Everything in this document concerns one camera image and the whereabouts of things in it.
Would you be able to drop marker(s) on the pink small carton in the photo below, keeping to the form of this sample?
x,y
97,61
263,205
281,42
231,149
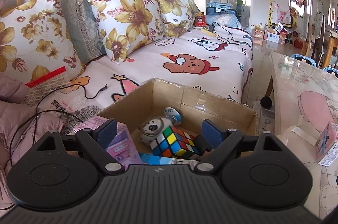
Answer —
x,y
120,146

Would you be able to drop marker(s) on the blue white medicine box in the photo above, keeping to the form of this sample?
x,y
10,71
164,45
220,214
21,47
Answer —
x,y
160,160

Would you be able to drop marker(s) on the colourful rubiks cube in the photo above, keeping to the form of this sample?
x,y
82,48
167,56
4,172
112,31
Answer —
x,y
174,143

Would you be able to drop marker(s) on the floral pillow middle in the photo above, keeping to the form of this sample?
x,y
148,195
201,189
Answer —
x,y
127,25

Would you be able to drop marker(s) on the pink down jacket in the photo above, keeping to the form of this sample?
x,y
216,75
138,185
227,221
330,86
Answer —
x,y
18,131

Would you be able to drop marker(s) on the cardboard storage box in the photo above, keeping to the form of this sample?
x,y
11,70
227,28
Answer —
x,y
193,105

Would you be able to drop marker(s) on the white panda toy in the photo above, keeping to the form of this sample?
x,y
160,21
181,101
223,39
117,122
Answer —
x,y
155,125

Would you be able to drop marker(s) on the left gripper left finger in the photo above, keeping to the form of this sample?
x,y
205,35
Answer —
x,y
93,144

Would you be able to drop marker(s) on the floral pillow near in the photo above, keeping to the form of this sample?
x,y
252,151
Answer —
x,y
35,42

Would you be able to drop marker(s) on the cartoon print sofa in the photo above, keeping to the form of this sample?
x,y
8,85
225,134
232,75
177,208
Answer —
x,y
220,65

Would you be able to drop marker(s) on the floral pillow far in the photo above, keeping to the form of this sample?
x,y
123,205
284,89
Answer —
x,y
178,16

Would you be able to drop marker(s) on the floral pillow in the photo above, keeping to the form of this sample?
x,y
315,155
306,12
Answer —
x,y
35,42
178,16
127,25

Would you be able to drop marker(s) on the white pink tall box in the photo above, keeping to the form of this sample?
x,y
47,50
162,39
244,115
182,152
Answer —
x,y
326,145

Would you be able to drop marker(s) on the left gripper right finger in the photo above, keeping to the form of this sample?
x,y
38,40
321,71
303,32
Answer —
x,y
223,143

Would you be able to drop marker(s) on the red snack box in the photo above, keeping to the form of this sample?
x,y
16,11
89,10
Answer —
x,y
200,20

